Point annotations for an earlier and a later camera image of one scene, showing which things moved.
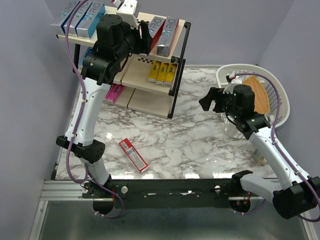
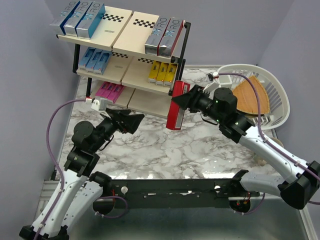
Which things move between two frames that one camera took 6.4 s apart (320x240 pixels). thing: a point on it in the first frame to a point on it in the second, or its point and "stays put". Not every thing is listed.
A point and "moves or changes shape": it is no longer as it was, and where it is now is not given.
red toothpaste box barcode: [140, 164] to [176, 112]
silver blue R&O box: [76, 19] stays put
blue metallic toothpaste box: [86, 26] stays put
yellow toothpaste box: [153, 75] stays put
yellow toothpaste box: [160, 80] stays put
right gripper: [214, 93] to [189, 100]
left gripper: [143, 44] to [131, 122]
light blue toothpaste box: [86, 52] stays put
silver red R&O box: [154, 27] moves or changes shape
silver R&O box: [56, 25] stays put
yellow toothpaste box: [169, 76] stays put
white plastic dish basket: [229, 75] stays put
